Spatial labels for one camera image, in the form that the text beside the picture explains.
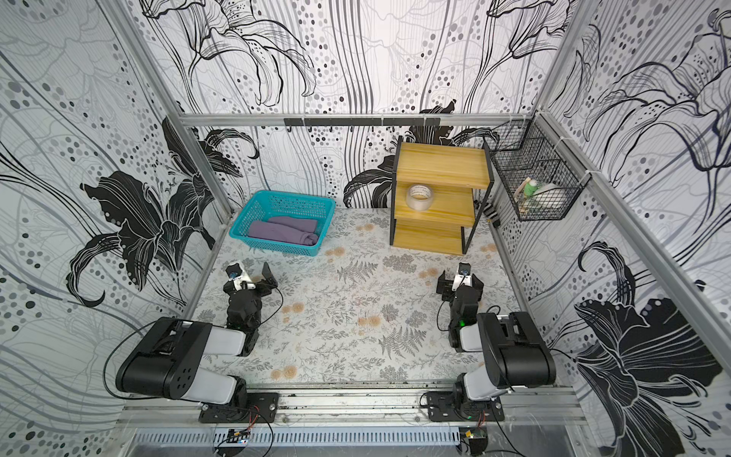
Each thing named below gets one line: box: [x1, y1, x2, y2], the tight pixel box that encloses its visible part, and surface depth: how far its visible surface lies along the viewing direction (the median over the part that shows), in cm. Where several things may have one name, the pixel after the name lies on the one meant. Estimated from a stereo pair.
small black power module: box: [458, 426, 489, 457], surface depth 71 cm
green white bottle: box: [522, 178, 539, 198], surface depth 81 cm
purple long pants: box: [248, 217, 319, 245], surface depth 103 cm
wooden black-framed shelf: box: [389, 135, 495, 257], surface depth 98 cm
